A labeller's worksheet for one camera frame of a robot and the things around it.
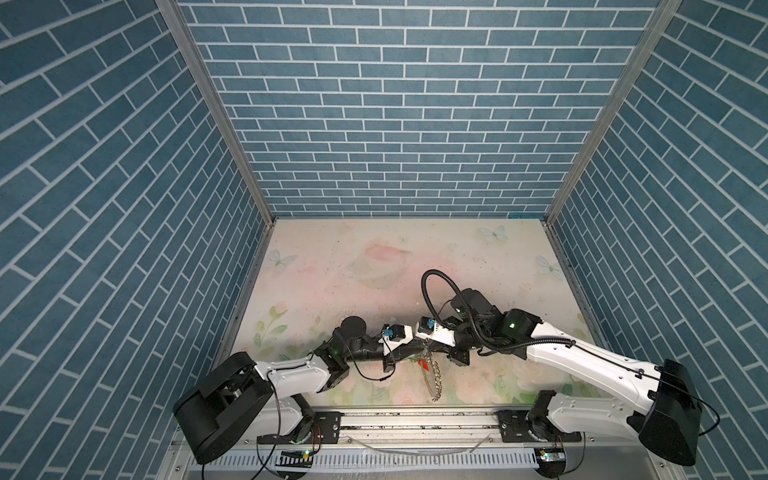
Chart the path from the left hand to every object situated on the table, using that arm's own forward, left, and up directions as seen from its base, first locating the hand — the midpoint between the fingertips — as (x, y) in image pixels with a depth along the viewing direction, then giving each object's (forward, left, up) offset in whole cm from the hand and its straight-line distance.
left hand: (419, 348), depth 74 cm
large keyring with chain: (-4, -5, -6) cm, 9 cm away
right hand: (+1, -3, 0) cm, 3 cm away
